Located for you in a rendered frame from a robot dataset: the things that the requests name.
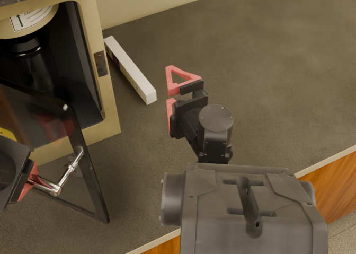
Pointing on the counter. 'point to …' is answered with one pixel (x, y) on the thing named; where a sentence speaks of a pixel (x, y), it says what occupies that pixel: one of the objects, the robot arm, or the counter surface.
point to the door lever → (54, 189)
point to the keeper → (100, 63)
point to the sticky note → (7, 134)
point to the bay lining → (65, 49)
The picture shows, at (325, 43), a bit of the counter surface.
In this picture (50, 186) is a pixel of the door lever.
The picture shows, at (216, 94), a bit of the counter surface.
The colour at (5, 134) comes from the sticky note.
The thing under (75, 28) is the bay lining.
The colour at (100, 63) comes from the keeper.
